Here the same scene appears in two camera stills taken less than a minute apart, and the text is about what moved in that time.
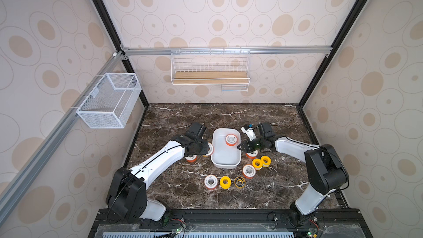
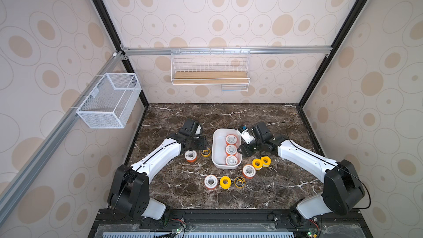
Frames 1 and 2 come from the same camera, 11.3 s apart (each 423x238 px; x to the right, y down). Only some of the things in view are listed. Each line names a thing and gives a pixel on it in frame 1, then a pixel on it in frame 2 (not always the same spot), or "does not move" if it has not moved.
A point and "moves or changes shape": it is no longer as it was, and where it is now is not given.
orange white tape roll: (253, 155) moves or changes shape
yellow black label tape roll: (239, 182) does not move
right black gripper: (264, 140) does not move
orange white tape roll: (231, 140) does not move
